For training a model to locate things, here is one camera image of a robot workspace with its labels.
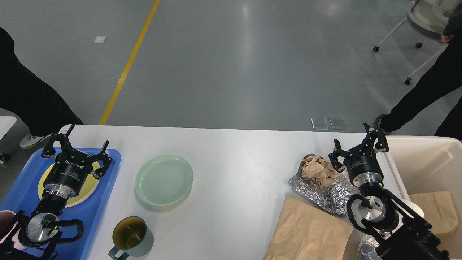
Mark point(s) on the crumpled brown paper ball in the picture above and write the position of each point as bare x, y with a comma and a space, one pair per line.
317, 169

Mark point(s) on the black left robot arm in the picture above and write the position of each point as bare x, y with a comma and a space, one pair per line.
35, 237

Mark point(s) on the person in black left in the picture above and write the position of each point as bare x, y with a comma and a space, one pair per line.
23, 93

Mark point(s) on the small foil wrapper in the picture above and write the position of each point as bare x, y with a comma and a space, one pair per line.
366, 249

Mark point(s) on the person in black right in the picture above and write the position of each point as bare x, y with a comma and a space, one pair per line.
442, 78

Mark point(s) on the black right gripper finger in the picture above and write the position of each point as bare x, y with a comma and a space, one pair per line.
374, 141
335, 154

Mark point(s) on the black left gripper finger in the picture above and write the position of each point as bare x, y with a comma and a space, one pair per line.
49, 150
101, 156

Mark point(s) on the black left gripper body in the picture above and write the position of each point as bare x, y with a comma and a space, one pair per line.
68, 175

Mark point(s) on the blue plastic tray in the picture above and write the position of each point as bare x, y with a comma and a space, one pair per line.
23, 195

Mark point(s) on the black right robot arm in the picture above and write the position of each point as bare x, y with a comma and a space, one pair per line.
401, 233

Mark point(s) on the beige plastic bin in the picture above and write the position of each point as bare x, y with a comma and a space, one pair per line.
427, 164

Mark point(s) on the white side table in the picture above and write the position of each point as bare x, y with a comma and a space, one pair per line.
6, 123

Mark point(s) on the light green plate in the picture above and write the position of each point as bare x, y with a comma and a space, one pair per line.
164, 180

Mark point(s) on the brown paper bag in bin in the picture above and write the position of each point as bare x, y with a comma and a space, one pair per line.
439, 210

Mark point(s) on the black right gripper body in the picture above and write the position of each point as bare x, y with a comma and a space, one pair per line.
362, 166

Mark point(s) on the yellow plate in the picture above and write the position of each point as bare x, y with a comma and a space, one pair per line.
90, 185

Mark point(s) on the white office chair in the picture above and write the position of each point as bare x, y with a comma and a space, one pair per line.
428, 18

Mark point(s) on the teal mug yellow inside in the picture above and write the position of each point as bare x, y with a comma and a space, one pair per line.
131, 238

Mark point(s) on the pink ribbed mug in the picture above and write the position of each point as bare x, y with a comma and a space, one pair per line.
5, 217

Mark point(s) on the flat brown paper bag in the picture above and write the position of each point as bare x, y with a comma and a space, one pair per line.
304, 232

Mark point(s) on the person in black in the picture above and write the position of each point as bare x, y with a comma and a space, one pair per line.
23, 93
442, 78

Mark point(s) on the crumpled aluminium foil sheet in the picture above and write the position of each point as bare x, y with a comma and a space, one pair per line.
332, 198

